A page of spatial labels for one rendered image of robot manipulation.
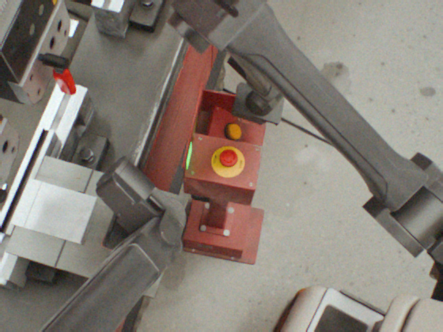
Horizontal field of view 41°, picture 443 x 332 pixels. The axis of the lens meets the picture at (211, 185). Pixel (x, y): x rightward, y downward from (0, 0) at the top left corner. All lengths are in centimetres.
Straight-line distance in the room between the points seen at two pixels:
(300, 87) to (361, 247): 147
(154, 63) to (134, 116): 13
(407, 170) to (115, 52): 74
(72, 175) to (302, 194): 120
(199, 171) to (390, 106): 119
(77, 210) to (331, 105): 51
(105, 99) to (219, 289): 95
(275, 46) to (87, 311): 34
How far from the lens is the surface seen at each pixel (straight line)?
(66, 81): 90
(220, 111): 136
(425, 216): 78
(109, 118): 122
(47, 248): 102
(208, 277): 200
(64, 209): 103
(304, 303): 174
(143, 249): 70
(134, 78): 126
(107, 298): 63
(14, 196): 107
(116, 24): 127
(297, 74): 66
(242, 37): 63
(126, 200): 78
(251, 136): 138
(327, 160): 216
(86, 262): 100
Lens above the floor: 197
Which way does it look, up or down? 72 degrees down
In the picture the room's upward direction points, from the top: 5 degrees clockwise
